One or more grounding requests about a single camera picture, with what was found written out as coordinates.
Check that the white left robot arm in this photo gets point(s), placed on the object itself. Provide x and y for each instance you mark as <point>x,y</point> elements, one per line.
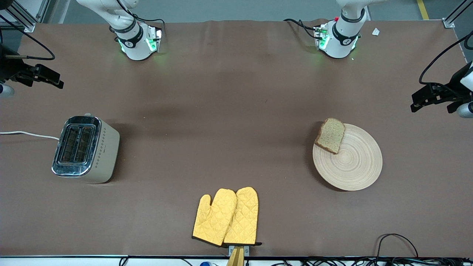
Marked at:
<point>342,44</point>

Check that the round light wooden plate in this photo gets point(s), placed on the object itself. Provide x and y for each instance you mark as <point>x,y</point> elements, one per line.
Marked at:
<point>353,164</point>

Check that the small grey metal bracket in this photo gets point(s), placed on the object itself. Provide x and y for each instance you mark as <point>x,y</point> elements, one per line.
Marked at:
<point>247,250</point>

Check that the chrome and cream toaster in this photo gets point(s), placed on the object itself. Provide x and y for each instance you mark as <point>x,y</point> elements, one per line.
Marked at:
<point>87,149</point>

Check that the small white paper scrap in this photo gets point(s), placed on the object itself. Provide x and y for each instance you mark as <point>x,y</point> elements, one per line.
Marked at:
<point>375,31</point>

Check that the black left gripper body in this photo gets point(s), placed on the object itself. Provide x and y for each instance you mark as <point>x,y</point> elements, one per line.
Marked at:
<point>455,89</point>

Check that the yellow quilted oven mitt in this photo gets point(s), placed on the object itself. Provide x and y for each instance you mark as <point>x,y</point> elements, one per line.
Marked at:
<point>244,218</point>
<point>212,220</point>

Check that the slice of brown bread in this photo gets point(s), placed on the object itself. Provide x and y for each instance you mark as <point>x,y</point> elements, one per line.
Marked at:
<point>330,136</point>

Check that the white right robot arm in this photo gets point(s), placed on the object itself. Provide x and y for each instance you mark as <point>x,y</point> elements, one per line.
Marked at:
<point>133,46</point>

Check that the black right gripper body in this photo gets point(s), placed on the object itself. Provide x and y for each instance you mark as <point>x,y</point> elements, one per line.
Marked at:
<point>8,67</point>

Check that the aluminium frame profile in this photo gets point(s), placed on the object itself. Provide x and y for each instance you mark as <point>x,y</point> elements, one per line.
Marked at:
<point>20,18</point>
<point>452,18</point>

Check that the small blue round object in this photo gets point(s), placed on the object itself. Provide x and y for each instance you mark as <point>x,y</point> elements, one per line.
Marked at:
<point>206,263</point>

